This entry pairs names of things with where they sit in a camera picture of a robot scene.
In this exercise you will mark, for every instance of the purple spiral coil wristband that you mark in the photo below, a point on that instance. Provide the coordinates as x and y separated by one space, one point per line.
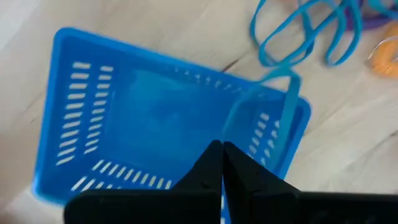
377 23

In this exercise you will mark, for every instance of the blue rubber band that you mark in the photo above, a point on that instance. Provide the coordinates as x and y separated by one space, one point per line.
306 39
290 109
384 7
357 28

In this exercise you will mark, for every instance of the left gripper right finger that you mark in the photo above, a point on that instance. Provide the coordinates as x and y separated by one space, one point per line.
280 208

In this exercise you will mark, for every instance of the blue plastic basket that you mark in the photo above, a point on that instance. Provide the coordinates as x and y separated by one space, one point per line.
140 124

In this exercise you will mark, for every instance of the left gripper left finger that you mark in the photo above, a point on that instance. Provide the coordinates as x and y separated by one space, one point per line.
149 208

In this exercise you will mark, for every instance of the yellow spiral coil wristband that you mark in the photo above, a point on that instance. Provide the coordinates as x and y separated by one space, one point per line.
384 63

